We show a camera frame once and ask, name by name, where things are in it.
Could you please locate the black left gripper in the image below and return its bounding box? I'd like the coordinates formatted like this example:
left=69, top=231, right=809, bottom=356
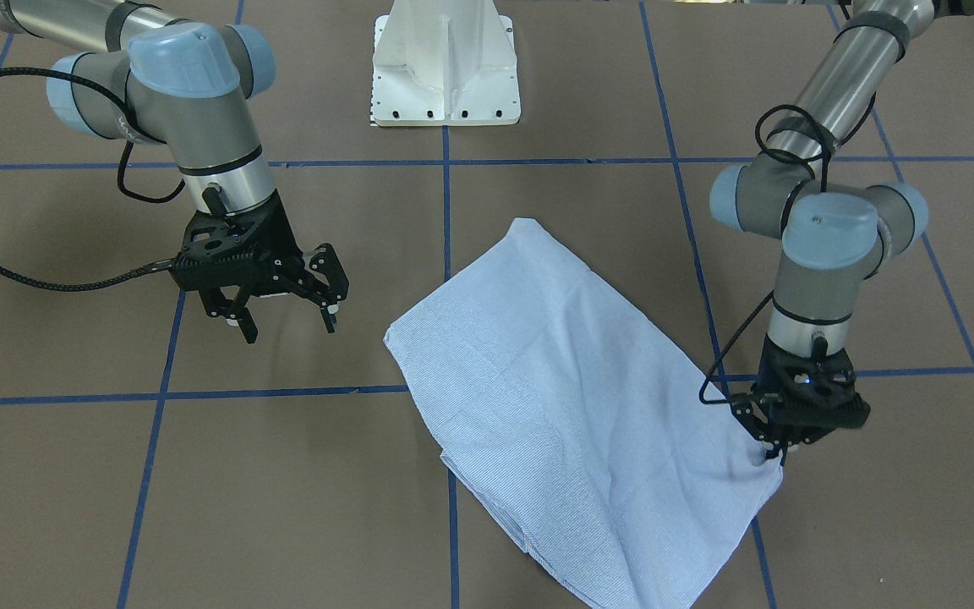
left=730, top=337, right=871, bottom=466

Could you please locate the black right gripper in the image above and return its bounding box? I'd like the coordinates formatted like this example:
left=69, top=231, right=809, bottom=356
left=170, top=188, right=349, bottom=344

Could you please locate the light blue striped shirt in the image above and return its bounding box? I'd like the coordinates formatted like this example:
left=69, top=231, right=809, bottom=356
left=384, top=218, right=782, bottom=608

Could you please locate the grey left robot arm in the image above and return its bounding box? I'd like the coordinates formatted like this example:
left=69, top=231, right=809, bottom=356
left=709, top=1, right=943, bottom=460

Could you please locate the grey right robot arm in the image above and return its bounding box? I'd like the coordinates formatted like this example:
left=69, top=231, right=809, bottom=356
left=0, top=1, right=349, bottom=343

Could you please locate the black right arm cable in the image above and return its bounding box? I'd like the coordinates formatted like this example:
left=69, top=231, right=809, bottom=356
left=0, top=68, right=188, bottom=293

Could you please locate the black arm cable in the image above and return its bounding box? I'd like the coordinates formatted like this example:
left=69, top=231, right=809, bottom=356
left=0, top=68, right=188, bottom=293
left=699, top=104, right=877, bottom=407

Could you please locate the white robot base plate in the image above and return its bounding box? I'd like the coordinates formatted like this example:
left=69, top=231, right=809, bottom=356
left=370, top=1, right=523, bottom=128

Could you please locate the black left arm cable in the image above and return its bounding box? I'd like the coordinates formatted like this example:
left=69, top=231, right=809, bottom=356
left=699, top=104, right=877, bottom=407

